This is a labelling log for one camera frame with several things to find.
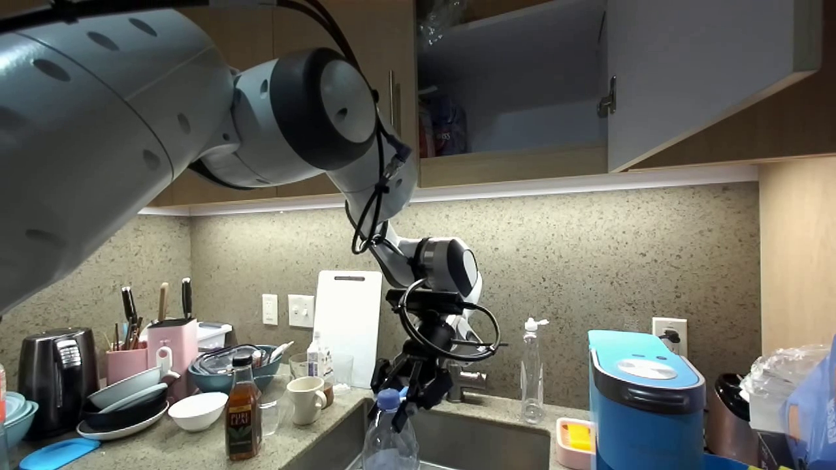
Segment blue plastic bag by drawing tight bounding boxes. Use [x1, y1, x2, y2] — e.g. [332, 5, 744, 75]
[780, 342, 836, 470]

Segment blue snack package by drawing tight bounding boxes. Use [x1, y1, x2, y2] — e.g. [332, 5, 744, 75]
[432, 90, 473, 160]

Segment red snack package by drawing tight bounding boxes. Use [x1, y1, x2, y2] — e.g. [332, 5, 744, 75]
[418, 87, 438, 160]

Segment wooden cabinet door steel handle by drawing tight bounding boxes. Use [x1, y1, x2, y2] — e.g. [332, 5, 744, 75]
[347, 0, 424, 192]

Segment yellow sponge tray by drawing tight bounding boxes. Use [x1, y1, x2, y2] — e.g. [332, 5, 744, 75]
[553, 416, 599, 470]

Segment clear water bottle blue cap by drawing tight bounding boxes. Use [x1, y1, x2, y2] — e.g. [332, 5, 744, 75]
[347, 387, 420, 470]

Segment blue bowl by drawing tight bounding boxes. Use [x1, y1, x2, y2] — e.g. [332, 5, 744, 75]
[185, 342, 285, 394]

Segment crinkled clear bag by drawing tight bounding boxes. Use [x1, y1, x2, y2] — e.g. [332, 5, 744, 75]
[415, 0, 479, 49]

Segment under cabinet light strip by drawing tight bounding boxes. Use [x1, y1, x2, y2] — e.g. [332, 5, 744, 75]
[138, 164, 761, 220]

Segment brown sauce bottle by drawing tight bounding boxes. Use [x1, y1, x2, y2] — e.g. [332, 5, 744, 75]
[221, 351, 267, 463]

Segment black toaster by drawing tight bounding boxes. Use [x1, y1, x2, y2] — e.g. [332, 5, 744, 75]
[16, 325, 100, 440]

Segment white mug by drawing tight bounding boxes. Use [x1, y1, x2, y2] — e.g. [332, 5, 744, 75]
[285, 373, 337, 428]

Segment clear plastic bag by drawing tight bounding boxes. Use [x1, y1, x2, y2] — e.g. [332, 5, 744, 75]
[740, 342, 833, 440]

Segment grey plate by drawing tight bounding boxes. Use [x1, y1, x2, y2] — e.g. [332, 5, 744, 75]
[85, 368, 168, 413]

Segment white cutting board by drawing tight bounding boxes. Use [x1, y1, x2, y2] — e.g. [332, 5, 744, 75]
[310, 269, 386, 389]

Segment brown black blender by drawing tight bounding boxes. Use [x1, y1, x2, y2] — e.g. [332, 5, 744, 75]
[706, 370, 767, 468]

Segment black handled knife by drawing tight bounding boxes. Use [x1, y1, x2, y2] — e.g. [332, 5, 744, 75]
[121, 284, 144, 351]
[177, 274, 195, 322]

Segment clear spray bottle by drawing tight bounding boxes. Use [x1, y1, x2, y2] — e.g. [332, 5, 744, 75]
[516, 317, 553, 428]

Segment teal bowl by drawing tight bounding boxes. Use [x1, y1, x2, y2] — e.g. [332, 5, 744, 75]
[2, 389, 42, 449]

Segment steel sink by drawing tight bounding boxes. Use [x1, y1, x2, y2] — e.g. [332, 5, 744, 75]
[281, 398, 558, 470]

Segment white double wall outlet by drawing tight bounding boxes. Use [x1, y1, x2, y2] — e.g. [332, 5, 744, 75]
[288, 293, 317, 331]

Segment blue plastic lid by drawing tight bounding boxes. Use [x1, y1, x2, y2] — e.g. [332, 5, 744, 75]
[19, 434, 101, 470]

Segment small clear bottle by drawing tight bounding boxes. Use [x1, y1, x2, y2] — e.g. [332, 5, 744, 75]
[306, 334, 334, 387]

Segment pink utensil cup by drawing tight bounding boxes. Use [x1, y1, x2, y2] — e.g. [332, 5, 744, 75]
[101, 346, 151, 387]

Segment white wall outlet with plug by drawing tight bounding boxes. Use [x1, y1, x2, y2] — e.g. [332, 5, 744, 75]
[651, 317, 689, 360]

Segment white bowl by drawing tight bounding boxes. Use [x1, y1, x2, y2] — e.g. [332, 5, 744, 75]
[168, 389, 229, 434]

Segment grey open cabinet door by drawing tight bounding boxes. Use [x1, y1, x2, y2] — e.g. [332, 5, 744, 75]
[596, 0, 826, 176]

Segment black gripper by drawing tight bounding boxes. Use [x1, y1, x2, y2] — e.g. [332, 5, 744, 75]
[369, 334, 458, 436]

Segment pink knife block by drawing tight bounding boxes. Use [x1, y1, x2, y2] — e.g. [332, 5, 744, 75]
[147, 317, 203, 378]

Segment white plate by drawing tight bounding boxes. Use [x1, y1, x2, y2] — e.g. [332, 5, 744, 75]
[76, 407, 172, 441]

